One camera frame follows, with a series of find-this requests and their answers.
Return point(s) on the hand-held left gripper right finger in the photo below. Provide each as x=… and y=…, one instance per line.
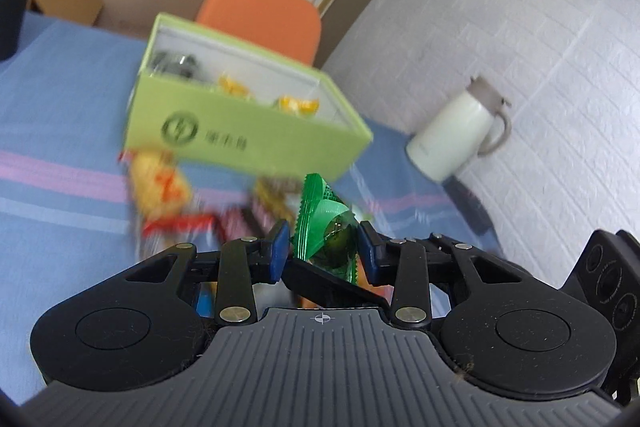
x=367, y=253

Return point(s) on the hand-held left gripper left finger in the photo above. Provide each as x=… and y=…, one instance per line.
x=279, y=253

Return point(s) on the green candy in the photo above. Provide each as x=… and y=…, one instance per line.
x=320, y=217

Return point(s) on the light green cardboard box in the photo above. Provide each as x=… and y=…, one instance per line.
x=240, y=132

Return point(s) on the rice cracker packet red ends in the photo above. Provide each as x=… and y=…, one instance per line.
x=160, y=187

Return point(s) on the dark red snack packet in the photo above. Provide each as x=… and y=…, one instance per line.
x=267, y=202

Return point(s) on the white thermos jug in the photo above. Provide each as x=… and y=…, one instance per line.
x=450, y=132

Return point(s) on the orange chair back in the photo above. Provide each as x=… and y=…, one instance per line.
x=260, y=7

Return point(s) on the blue striped tablecloth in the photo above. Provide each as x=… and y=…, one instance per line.
x=60, y=117

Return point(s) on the black cup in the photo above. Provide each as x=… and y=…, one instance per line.
x=12, y=7

